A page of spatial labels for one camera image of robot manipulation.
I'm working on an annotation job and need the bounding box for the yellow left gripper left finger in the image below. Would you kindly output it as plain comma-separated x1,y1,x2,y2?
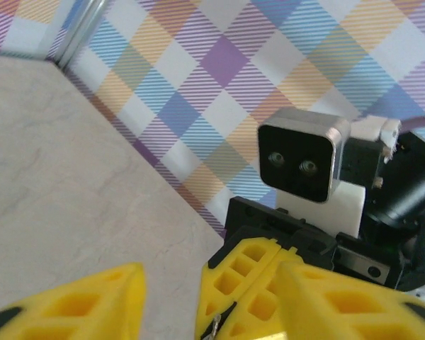
0,261,147,340

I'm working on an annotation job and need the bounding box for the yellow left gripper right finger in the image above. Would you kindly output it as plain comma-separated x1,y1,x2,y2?
276,261,425,340

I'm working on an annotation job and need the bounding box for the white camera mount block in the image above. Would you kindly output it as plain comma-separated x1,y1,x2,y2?
276,178,368,239

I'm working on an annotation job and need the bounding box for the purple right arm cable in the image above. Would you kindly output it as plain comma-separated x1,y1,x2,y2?
350,112,425,164

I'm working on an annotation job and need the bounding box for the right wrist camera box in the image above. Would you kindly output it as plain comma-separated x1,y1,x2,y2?
257,107,352,205

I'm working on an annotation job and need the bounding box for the aluminium frame corner post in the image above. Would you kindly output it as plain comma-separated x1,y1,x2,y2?
55,0,110,69

